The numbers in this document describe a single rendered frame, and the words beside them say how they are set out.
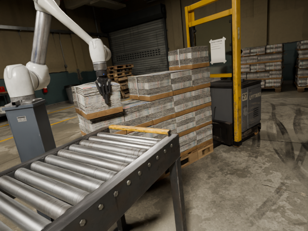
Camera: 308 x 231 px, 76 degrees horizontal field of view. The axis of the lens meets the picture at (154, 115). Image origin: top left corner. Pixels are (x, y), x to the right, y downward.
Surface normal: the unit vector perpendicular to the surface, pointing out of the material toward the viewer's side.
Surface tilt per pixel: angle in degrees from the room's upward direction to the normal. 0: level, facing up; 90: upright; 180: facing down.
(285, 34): 90
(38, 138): 90
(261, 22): 90
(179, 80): 90
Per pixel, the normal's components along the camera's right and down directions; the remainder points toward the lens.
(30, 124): 0.10, 0.24
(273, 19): -0.53, 0.27
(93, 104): 0.56, 0.22
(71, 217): -0.12, -0.96
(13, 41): 0.84, 0.04
